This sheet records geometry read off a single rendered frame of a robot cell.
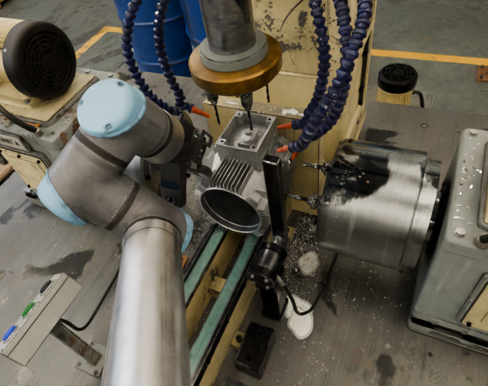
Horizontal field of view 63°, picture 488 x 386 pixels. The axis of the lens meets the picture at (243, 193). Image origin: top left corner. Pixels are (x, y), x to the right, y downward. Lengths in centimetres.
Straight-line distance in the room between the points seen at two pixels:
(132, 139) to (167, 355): 32
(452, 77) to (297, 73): 223
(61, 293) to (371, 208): 62
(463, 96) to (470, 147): 213
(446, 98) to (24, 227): 251
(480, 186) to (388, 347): 41
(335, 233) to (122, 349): 50
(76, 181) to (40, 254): 75
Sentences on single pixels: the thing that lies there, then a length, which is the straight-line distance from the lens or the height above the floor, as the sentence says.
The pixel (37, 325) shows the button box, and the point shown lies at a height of 107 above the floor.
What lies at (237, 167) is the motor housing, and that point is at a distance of 88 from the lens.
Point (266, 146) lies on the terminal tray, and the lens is 91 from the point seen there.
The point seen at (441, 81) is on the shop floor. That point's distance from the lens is 311.
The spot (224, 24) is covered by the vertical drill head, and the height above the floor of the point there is 141.
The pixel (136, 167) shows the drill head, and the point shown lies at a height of 110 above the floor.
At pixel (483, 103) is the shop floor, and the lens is 298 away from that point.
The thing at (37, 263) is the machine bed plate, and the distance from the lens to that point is 133.
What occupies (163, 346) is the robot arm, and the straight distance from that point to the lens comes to 42.
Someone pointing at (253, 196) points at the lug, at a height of 109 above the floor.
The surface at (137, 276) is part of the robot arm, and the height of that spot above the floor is 133.
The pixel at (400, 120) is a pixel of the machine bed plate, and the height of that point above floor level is 80.
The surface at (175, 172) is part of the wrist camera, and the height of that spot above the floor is 121.
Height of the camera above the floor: 173
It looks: 49 degrees down
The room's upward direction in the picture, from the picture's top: 12 degrees counter-clockwise
